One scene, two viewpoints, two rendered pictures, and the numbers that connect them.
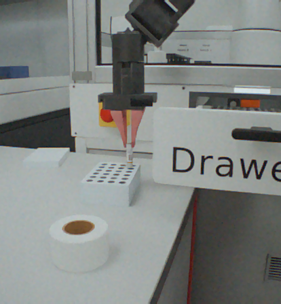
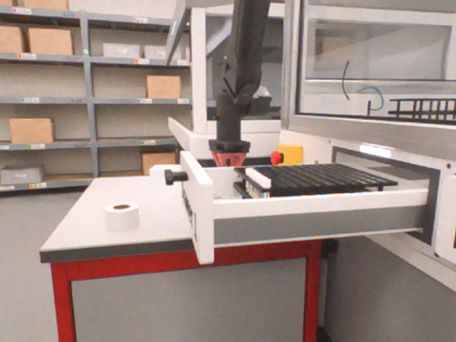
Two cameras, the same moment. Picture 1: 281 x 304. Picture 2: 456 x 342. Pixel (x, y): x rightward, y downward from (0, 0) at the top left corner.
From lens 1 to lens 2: 68 cm
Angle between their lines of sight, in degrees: 59
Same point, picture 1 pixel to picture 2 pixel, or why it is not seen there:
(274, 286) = not seen: outside the picture
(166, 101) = (320, 154)
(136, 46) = (222, 104)
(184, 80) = (329, 133)
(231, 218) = (359, 309)
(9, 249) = not seen: hidden behind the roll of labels
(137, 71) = (223, 123)
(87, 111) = not seen: hidden behind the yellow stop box
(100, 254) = (115, 222)
